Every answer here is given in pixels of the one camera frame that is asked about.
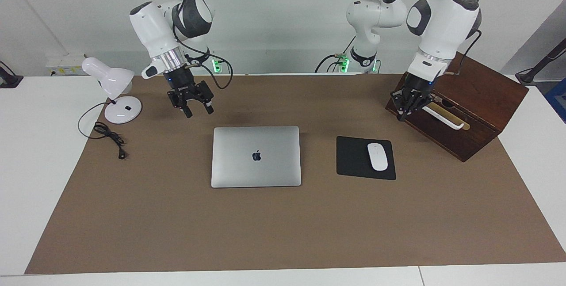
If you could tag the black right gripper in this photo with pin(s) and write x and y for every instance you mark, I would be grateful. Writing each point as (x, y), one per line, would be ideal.
(179, 80)

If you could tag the white wall power strip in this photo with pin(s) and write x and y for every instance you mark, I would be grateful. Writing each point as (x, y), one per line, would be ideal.
(64, 65)

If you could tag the black mouse pad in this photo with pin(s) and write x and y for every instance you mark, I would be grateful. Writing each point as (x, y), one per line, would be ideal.
(351, 158)

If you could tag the small black stand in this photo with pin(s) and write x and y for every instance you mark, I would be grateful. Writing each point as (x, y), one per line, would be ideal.
(9, 78)

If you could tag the dark brown wooden box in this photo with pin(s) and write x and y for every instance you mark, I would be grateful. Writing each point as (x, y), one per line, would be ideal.
(477, 96)

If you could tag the white desk lamp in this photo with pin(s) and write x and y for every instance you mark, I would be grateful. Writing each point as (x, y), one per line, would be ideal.
(112, 80)

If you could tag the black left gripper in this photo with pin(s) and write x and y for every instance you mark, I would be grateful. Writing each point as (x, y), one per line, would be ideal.
(418, 85)

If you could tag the silver grey laptop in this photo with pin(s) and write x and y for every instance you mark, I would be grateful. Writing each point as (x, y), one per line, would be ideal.
(256, 171)

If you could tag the blue object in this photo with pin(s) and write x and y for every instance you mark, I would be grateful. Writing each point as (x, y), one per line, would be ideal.
(558, 100)

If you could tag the tall black stand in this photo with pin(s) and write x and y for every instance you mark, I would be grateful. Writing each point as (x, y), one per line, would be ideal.
(544, 62)

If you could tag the brown table mat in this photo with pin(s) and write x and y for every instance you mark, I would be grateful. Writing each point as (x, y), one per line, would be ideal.
(283, 228)

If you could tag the white computer mouse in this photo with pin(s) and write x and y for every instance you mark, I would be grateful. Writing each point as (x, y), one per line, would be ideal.
(378, 157)

